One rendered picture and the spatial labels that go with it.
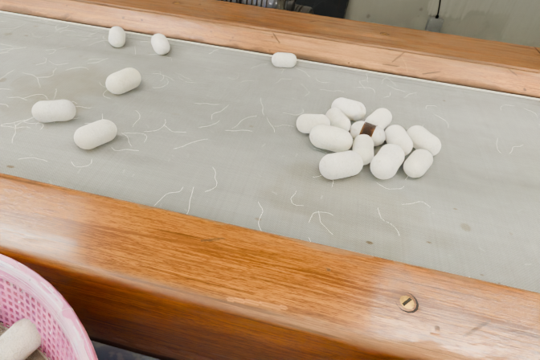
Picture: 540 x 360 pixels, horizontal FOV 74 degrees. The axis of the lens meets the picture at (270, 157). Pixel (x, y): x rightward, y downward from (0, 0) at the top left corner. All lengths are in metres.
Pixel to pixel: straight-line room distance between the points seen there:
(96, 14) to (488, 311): 0.55
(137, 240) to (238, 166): 0.11
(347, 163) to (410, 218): 0.06
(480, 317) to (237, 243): 0.13
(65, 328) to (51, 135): 0.20
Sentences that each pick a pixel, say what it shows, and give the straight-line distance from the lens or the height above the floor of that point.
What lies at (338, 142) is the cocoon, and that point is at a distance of 0.31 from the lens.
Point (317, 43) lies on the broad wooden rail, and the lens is 0.49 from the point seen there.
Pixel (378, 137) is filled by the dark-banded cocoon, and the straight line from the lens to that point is 0.34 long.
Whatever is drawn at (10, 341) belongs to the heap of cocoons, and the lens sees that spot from 0.24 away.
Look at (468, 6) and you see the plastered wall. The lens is 2.52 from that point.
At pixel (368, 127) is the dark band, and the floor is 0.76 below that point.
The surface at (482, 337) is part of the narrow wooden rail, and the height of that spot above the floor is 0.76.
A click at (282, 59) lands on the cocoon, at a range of 0.45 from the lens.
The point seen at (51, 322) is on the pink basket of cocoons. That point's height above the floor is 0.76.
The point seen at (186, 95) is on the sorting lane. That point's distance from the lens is 0.39.
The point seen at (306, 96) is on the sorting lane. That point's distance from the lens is 0.40.
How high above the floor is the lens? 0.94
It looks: 40 degrees down
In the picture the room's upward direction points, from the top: 6 degrees clockwise
